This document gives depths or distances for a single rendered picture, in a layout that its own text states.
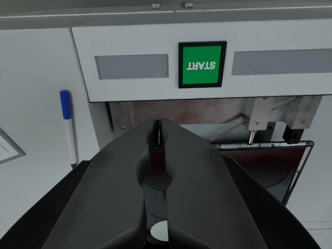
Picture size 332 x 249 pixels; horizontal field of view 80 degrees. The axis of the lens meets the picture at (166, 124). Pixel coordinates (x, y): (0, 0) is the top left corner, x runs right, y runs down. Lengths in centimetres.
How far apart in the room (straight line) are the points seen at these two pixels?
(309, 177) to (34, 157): 66
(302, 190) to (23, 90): 71
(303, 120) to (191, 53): 26
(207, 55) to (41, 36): 19
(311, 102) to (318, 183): 37
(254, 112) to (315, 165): 34
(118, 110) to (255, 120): 24
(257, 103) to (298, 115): 8
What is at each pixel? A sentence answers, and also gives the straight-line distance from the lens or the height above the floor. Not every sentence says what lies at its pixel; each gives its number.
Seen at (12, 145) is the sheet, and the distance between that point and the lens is 38.
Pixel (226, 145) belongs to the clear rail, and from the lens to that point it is 41.
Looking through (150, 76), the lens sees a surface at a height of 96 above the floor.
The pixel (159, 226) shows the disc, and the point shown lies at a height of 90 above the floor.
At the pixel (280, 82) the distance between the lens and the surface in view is 31.
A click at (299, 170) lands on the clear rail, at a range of 53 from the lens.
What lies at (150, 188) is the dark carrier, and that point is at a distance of 48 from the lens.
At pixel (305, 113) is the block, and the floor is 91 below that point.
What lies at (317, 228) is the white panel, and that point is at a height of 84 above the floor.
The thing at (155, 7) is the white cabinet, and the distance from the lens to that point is 59.
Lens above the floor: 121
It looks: 58 degrees down
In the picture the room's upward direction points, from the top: 178 degrees clockwise
